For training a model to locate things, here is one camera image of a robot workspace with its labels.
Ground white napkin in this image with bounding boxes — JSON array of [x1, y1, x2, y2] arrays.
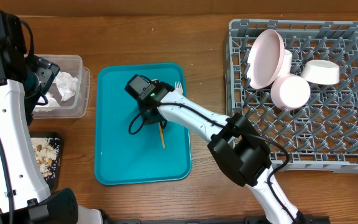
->
[[34, 72, 78, 112]]

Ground wooden chopstick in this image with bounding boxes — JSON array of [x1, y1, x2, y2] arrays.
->
[[158, 122, 165, 149]]

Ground rice and peanut scraps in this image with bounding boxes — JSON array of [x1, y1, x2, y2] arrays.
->
[[31, 138, 60, 180]]

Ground pink plate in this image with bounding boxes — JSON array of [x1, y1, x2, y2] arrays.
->
[[247, 29, 285, 89]]

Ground pink bowl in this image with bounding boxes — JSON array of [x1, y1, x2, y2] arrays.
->
[[271, 73, 311, 111]]

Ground white plastic cup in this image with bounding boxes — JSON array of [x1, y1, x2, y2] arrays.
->
[[278, 49, 292, 77]]

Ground white bowl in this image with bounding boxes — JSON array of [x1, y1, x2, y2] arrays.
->
[[301, 60, 340, 85]]

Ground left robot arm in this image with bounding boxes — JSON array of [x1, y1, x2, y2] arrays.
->
[[0, 11, 109, 224]]

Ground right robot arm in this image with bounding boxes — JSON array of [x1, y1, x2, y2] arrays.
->
[[125, 75, 306, 223]]

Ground black waste tray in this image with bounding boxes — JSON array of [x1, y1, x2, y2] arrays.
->
[[30, 132, 64, 191]]

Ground grey dishwasher rack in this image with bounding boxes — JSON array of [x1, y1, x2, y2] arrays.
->
[[223, 19, 358, 173]]

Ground clear plastic bin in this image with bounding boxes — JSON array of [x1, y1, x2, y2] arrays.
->
[[33, 54, 90, 119]]

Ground white plastic fork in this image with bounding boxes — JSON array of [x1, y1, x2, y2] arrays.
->
[[175, 81, 183, 95]]

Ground teal plastic tray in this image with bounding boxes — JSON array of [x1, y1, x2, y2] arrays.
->
[[94, 63, 192, 185]]

